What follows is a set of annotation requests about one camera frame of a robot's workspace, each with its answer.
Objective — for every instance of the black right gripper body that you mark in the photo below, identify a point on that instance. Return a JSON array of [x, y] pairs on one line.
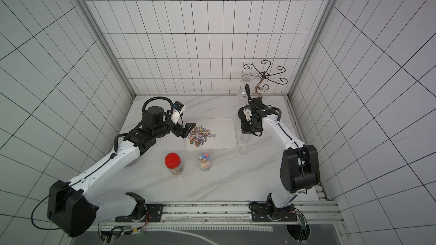
[[254, 103]]

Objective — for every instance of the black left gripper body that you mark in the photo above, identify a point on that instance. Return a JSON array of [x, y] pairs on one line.
[[176, 129]]

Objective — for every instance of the pile of colourful candies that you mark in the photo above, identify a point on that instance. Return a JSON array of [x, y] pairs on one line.
[[199, 136]]

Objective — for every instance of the colourful candy jar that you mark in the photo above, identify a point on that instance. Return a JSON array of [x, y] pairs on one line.
[[204, 161]]

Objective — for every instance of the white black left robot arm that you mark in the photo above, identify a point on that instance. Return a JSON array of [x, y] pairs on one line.
[[71, 204]]

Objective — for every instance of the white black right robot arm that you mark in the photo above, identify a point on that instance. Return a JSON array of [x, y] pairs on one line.
[[299, 168]]

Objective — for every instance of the red lid candy jar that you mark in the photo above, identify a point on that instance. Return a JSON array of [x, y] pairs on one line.
[[173, 163]]

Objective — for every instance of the clear hanging wine glass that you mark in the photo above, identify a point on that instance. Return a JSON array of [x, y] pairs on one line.
[[242, 95]]

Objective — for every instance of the copper glass rack dark base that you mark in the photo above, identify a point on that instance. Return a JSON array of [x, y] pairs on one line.
[[264, 77]]

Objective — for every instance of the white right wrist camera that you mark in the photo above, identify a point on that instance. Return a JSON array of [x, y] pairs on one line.
[[248, 114]]

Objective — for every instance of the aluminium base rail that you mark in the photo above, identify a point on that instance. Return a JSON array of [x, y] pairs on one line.
[[194, 215]]

